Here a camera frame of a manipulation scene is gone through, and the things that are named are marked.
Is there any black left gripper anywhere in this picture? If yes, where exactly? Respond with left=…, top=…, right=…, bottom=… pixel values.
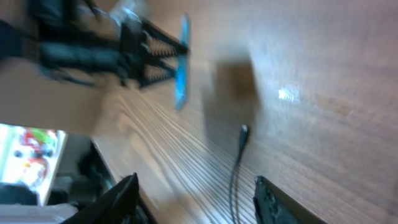
left=118, top=19, right=189, bottom=88

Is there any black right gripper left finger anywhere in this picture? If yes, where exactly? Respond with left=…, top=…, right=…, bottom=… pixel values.
left=62, top=173, right=139, bottom=224

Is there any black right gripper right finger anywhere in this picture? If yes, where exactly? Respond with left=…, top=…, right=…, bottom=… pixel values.
left=253, top=175, right=325, bottom=224

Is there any light blue Galaxy smartphone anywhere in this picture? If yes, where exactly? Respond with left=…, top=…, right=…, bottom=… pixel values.
left=174, top=14, right=190, bottom=110

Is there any black charger cable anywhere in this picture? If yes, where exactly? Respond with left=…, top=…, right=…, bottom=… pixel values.
left=228, top=124, right=250, bottom=224

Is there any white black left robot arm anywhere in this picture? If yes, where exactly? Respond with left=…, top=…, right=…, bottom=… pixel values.
left=1, top=1, right=190, bottom=90

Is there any colourful box beside table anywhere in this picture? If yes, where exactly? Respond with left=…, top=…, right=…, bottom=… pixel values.
left=1, top=124, right=68, bottom=206

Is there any black mounting rail base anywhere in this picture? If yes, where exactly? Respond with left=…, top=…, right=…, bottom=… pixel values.
left=77, top=142, right=156, bottom=224

